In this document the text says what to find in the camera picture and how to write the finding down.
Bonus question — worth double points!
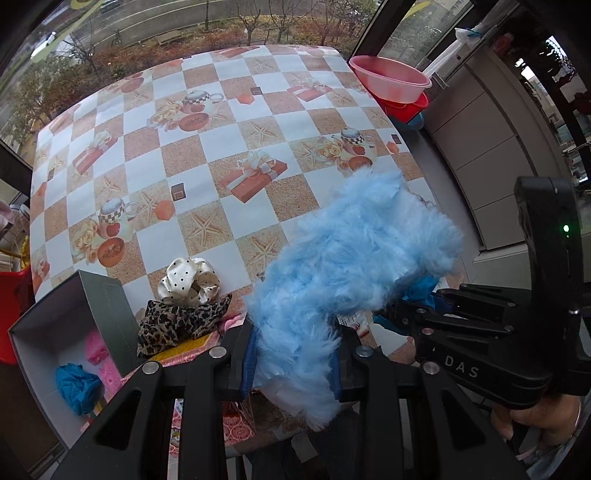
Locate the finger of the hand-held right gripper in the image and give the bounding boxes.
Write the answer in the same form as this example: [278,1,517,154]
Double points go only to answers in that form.
[373,300,515,340]
[434,282,520,324]

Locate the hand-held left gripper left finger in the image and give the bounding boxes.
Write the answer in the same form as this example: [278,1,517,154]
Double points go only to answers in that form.
[51,316,259,480]

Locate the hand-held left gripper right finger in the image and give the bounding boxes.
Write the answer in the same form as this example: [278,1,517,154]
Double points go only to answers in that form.
[330,323,529,480]

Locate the blue scrunchie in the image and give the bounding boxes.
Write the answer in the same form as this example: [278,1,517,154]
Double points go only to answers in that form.
[55,363,102,416]
[374,274,448,330]

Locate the light blue fluffy item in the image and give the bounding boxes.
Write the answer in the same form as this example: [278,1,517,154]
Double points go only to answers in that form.
[242,167,464,432]

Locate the large white cardboard box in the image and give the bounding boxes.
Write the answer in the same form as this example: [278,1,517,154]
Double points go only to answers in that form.
[7,270,139,432]

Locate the person's right forearm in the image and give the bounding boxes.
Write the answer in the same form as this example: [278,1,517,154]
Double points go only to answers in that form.
[515,397,591,480]

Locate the person's right hand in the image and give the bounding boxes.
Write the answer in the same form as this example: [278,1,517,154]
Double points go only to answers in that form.
[490,394,580,448]

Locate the leopard print scrunchie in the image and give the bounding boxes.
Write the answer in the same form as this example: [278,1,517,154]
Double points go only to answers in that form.
[137,293,233,358]

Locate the white polka dot scrunchie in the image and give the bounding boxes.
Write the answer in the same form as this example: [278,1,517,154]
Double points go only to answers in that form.
[157,257,221,308]

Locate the pink knit item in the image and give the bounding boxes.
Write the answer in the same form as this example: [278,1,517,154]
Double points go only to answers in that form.
[84,331,125,404]

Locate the grey cabinet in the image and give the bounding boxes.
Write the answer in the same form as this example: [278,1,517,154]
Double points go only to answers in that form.
[422,44,578,252]

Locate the red plastic basin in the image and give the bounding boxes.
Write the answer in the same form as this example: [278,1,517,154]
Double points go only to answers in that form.
[376,90,430,125]

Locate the pink plastic basin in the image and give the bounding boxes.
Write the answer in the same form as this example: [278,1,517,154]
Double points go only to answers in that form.
[348,55,433,104]

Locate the red plastic chair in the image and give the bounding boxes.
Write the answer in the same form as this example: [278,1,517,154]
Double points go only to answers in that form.
[0,271,33,365]

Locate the white plastic bag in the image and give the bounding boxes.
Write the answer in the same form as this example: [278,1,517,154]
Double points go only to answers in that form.
[422,28,483,79]

